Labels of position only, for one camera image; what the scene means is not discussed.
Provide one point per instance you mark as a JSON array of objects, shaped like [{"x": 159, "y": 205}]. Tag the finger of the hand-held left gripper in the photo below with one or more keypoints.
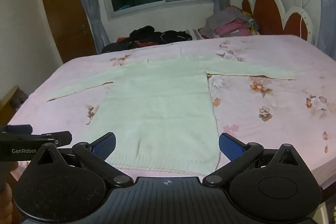
[
  {"x": 61, "y": 137},
  {"x": 19, "y": 128}
]

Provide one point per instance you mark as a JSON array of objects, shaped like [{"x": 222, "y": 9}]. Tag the red and white headboard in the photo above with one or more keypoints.
[{"x": 270, "y": 13}]

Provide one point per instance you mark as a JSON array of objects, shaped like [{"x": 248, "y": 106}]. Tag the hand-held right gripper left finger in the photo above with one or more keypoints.
[{"x": 105, "y": 145}]

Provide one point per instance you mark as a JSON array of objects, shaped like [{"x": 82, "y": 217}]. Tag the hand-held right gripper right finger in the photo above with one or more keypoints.
[{"x": 229, "y": 145}]

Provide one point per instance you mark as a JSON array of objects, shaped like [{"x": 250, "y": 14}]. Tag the brown wooden door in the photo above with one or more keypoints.
[{"x": 65, "y": 19}]

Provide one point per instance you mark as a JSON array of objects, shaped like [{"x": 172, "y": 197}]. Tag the wooden furniture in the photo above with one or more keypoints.
[{"x": 10, "y": 103}]

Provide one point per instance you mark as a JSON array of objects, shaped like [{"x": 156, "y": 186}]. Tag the pile of black clothes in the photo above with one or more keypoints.
[{"x": 157, "y": 35}]

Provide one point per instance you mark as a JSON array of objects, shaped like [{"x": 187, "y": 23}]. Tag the grey striped cloth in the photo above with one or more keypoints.
[{"x": 194, "y": 34}]

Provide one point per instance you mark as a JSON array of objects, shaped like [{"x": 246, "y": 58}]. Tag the person's left hand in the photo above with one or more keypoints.
[{"x": 4, "y": 200}]

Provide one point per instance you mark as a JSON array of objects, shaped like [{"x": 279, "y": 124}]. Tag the red garment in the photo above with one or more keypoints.
[{"x": 141, "y": 44}]

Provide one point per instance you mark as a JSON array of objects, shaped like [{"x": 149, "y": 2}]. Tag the pink floral bed sheet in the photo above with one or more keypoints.
[{"x": 262, "y": 61}]

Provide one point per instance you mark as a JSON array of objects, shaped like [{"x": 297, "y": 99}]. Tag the white knit sweater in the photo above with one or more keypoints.
[{"x": 157, "y": 98}]

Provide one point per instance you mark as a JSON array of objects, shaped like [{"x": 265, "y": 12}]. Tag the stack of folded clothes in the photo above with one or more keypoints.
[{"x": 231, "y": 23}]

